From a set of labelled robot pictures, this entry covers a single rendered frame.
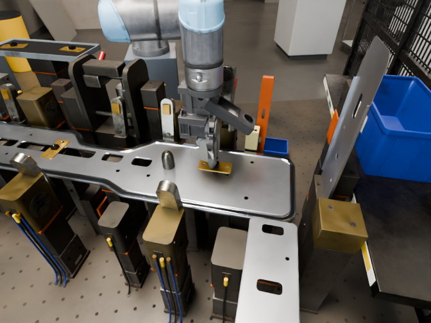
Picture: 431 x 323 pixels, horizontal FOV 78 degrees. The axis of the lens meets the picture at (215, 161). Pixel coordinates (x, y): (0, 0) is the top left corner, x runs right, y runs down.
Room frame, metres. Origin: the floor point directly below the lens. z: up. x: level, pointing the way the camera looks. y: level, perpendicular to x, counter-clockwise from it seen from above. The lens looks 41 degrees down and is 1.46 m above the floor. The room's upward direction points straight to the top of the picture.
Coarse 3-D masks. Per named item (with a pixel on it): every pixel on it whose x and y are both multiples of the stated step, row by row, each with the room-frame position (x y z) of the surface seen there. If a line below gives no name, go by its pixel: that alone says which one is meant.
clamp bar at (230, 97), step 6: (228, 66) 0.66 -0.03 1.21; (234, 66) 0.66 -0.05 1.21; (228, 72) 0.62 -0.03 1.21; (234, 72) 0.64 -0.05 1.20; (228, 78) 0.62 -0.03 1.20; (234, 78) 0.64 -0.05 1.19; (222, 84) 0.64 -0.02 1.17; (228, 84) 0.65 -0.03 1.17; (234, 84) 0.64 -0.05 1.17; (222, 90) 0.64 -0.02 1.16; (228, 90) 0.65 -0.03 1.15; (234, 90) 0.65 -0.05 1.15; (222, 96) 0.64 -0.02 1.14; (228, 96) 0.64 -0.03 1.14; (222, 120) 0.64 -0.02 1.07; (228, 126) 0.62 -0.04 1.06
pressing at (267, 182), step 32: (0, 128) 0.70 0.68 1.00; (32, 128) 0.70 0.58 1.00; (0, 160) 0.55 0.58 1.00; (64, 160) 0.55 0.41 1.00; (96, 160) 0.55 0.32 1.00; (128, 160) 0.55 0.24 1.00; (160, 160) 0.55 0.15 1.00; (192, 160) 0.55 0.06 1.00; (224, 160) 0.55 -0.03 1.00; (256, 160) 0.55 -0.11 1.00; (288, 160) 0.54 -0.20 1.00; (128, 192) 0.43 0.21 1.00; (192, 192) 0.43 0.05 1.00; (224, 192) 0.43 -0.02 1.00; (256, 192) 0.43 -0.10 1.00; (288, 192) 0.43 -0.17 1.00
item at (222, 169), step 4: (200, 160) 0.52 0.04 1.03; (200, 164) 0.50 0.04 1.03; (216, 164) 0.49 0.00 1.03; (220, 164) 0.50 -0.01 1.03; (224, 164) 0.50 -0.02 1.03; (228, 164) 0.50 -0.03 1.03; (200, 168) 0.49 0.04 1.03; (204, 168) 0.49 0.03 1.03; (208, 168) 0.49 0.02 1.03; (216, 168) 0.49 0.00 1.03; (220, 168) 0.49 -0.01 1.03; (224, 168) 0.49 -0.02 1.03; (228, 168) 0.49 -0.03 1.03; (224, 172) 0.47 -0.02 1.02; (228, 172) 0.47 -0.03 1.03
